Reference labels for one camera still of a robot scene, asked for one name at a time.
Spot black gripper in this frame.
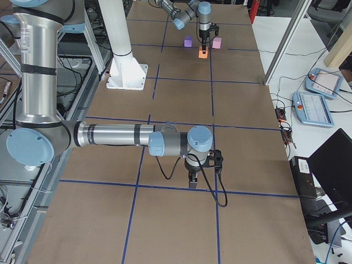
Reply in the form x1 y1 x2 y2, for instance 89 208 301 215
184 161 203 189
199 30 210 54

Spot orange foam cube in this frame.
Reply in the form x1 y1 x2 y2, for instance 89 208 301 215
198 46 208 59

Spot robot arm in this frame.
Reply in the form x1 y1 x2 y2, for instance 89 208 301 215
6 1 216 188
155 0 212 54

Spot pink foam cube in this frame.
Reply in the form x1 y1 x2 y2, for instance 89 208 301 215
212 37 222 49

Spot purple foam cube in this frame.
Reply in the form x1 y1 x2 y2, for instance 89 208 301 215
184 36 193 48

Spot orange black power strip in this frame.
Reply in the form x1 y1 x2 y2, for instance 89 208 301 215
274 107 293 145

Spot black computer box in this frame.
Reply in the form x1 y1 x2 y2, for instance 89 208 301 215
289 156 317 199

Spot near blue teach pendant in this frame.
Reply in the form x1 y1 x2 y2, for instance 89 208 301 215
292 92 334 128

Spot blue teach pendant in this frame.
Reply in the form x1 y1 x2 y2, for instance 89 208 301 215
305 68 343 99
292 92 334 128

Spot far blue teach pendant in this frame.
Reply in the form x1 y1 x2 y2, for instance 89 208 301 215
305 68 343 99

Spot wooden beam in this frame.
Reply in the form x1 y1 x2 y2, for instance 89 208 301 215
324 23 352 68

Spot black monitor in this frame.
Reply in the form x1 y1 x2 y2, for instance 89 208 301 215
306 128 351 228

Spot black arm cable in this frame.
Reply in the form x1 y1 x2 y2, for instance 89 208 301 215
195 16 221 45
154 153 229 208

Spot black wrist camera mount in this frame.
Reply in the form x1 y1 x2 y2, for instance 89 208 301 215
210 23 219 37
203 150 223 174

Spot white pedestal column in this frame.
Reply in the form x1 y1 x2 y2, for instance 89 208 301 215
99 0 148 91

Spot aluminium frame post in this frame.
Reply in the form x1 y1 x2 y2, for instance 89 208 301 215
263 0 311 85

